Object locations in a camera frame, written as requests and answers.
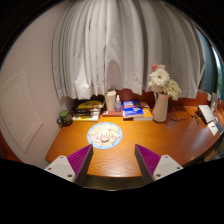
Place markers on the green and black mug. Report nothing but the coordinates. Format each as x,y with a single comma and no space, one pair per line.
65,116

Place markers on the white paper sheet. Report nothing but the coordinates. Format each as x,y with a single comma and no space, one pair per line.
213,128

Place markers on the pink computer mouse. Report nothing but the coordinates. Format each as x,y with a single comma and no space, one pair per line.
105,134

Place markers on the white curtain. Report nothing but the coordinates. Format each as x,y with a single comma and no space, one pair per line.
126,43

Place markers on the window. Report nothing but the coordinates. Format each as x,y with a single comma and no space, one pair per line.
210,66

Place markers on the yellow-orange book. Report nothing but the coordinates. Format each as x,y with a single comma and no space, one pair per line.
147,114

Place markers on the blue book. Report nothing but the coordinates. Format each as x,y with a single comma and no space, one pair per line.
132,108

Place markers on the cream lidded tumbler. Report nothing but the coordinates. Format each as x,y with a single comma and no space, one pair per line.
110,100

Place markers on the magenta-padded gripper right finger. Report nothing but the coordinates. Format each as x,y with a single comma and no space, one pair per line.
150,160

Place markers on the round light-blue mouse pad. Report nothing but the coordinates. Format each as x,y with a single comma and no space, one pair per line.
115,142

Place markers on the red-brown book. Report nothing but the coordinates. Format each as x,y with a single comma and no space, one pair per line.
111,113

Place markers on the clear spray bottle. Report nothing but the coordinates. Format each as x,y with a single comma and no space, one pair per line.
118,104

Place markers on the yellow and white book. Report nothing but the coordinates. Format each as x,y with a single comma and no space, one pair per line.
85,118

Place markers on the cream ceramic vase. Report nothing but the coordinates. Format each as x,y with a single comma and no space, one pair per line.
160,109

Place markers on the black and yellow book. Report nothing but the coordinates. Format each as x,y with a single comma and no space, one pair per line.
89,104

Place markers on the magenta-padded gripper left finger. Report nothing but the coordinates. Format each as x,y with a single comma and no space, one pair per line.
78,160

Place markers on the white flat device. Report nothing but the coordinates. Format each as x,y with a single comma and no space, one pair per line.
206,113

